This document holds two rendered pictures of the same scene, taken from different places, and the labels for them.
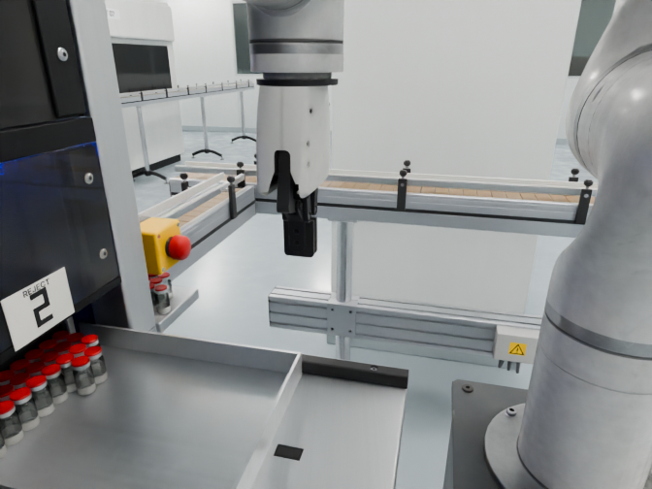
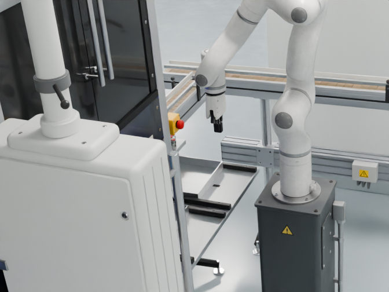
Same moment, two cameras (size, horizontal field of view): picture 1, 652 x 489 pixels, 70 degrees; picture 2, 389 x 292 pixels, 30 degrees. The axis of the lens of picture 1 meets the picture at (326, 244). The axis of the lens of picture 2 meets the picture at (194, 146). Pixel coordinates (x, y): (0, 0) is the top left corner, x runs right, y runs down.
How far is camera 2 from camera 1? 234 cm
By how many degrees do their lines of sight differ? 13
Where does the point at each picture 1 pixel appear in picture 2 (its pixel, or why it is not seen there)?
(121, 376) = not seen: hidden behind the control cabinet
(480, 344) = (347, 172)
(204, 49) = not seen: outside the picture
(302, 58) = (215, 91)
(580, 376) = (282, 162)
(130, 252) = (165, 128)
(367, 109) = not seen: hidden behind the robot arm
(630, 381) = (290, 163)
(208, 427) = (194, 180)
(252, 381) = (207, 170)
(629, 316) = (286, 148)
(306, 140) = (216, 107)
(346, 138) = (276, 29)
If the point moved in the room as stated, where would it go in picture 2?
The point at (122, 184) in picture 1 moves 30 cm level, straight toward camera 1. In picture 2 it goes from (164, 106) to (180, 137)
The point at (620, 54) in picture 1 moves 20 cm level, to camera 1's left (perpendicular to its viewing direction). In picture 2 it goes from (287, 88) to (232, 88)
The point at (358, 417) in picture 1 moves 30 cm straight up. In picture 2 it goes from (238, 179) to (232, 111)
